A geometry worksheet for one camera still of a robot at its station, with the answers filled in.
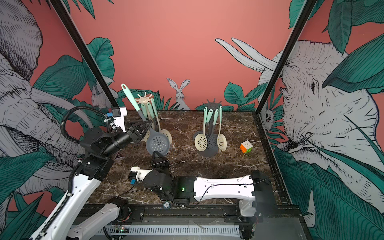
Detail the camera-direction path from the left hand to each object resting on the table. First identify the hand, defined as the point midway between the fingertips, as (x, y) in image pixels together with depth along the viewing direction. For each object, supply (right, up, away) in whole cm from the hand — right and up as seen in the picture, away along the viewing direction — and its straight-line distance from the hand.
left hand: (150, 120), depth 59 cm
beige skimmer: (+21, -11, +29) cm, 38 cm away
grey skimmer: (+24, +1, +14) cm, 28 cm away
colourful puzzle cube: (+51, -16, +37) cm, 65 cm away
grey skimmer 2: (+28, -12, +28) cm, 41 cm away
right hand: (+2, -12, +3) cm, 13 cm away
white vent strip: (+8, -52, +11) cm, 54 cm away
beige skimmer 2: (+34, -11, +30) cm, 47 cm away
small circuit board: (-18, -52, +11) cm, 56 cm away
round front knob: (+3, -44, +19) cm, 48 cm away
